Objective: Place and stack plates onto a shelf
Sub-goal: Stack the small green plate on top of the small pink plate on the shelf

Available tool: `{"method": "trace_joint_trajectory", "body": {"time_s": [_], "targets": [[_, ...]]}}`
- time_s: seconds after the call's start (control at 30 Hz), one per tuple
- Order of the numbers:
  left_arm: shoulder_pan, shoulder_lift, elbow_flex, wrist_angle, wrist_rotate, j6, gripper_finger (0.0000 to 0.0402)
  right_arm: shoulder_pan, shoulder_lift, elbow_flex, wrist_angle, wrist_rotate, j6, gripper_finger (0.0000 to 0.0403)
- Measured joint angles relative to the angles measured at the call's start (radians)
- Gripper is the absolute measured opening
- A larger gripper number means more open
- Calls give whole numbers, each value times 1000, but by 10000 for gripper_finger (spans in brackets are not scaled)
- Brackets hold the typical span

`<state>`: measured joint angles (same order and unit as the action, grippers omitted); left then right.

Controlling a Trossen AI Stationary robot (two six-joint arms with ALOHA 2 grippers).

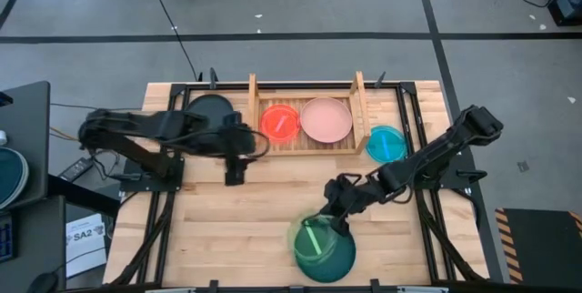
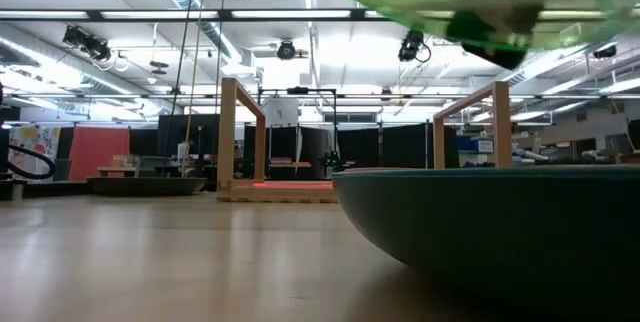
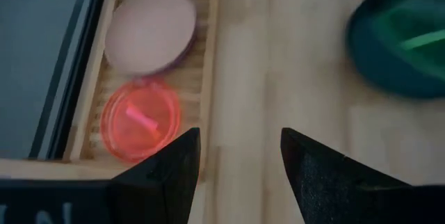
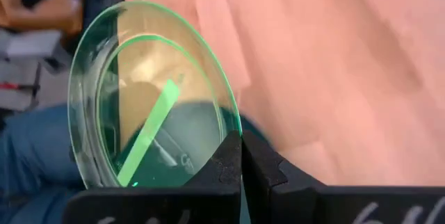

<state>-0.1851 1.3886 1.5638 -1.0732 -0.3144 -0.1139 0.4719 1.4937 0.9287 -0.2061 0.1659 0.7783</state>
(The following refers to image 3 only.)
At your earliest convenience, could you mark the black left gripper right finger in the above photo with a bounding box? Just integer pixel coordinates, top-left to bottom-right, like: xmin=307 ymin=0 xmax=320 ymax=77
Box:
xmin=280 ymin=127 xmax=445 ymax=224

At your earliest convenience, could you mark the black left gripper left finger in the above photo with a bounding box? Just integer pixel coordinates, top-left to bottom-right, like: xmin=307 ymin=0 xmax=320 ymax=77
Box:
xmin=0 ymin=127 xmax=202 ymax=224

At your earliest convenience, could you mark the green transparent plate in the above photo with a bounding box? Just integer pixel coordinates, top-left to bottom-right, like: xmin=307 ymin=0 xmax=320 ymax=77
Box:
xmin=370 ymin=0 xmax=445 ymax=81

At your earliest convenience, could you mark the large dark teal plate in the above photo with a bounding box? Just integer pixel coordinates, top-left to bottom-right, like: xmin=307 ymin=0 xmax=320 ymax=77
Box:
xmin=346 ymin=0 xmax=445 ymax=99

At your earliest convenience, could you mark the magenta transparent plate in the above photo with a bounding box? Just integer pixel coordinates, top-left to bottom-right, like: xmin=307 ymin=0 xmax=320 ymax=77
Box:
xmin=99 ymin=77 xmax=181 ymax=164

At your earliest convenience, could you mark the pale pink plate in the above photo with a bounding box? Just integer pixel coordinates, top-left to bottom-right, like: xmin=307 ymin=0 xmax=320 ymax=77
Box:
xmin=103 ymin=0 xmax=197 ymax=77

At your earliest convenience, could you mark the light wooden slatted shelf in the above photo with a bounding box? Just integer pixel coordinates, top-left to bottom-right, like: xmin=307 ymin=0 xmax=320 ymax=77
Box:
xmin=0 ymin=0 xmax=220 ymax=183

